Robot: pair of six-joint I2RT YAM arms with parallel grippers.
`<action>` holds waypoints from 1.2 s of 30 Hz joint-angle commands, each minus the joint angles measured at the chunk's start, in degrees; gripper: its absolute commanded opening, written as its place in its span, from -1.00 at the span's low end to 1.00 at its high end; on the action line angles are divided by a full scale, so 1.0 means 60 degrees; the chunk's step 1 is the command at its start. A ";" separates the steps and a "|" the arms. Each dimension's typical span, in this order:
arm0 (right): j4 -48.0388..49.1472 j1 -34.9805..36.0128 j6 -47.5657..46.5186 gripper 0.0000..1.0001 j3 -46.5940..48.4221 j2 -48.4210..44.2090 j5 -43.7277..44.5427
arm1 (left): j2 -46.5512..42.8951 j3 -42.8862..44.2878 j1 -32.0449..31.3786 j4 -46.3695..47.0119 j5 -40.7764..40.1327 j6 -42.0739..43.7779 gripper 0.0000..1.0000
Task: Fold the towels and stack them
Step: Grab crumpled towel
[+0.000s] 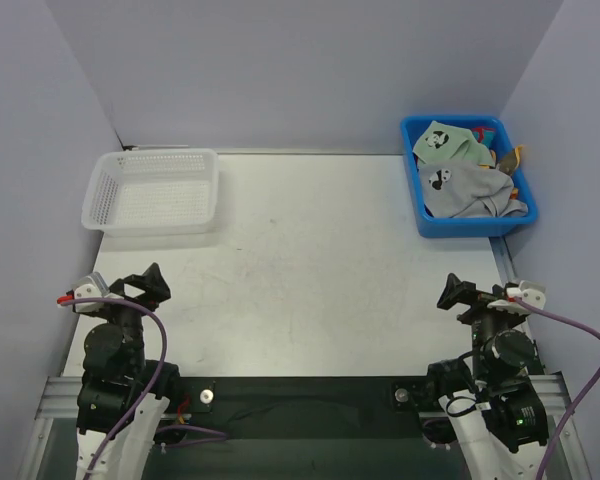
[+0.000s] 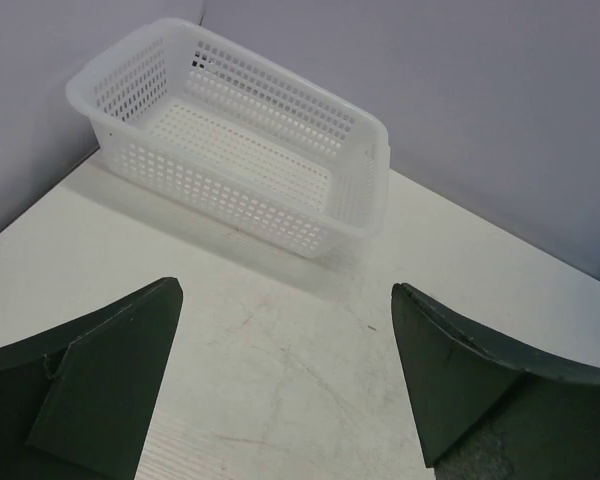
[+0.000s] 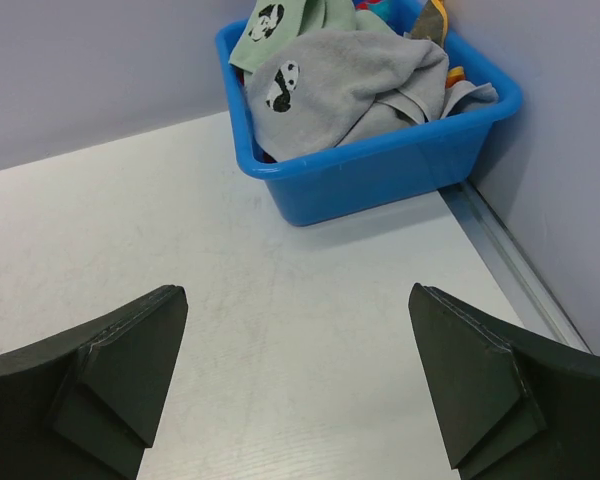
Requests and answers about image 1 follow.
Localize grey panda towel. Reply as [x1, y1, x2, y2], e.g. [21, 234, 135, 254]
[418, 164, 528, 218]

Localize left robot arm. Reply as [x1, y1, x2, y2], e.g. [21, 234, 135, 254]
[67, 263, 181, 479]

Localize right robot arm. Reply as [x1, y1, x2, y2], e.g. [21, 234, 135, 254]
[421, 274, 549, 479]

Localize white perforated plastic basket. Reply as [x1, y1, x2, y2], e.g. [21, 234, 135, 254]
[81, 148, 219, 237]

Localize grey orange-edged towel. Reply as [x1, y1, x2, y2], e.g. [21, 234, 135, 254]
[496, 145, 525, 177]

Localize green panda towel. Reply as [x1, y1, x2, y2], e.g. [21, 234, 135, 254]
[412, 121, 495, 168]

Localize red blue towel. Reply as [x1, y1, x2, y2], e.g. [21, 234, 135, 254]
[470, 126, 496, 149]

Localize black base mat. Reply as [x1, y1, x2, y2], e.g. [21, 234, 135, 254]
[183, 376, 439, 440]

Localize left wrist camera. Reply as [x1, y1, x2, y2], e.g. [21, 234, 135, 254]
[56, 272, 110, 315]

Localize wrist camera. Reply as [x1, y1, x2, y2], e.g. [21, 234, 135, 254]
[56, 272, 110, 315]
[505, 280, 546, 315]

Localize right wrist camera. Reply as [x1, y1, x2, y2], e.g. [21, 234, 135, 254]
[505, 280, 546, 315]

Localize aluminium front rail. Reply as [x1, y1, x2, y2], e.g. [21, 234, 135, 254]
[19, 362, 590, 479]

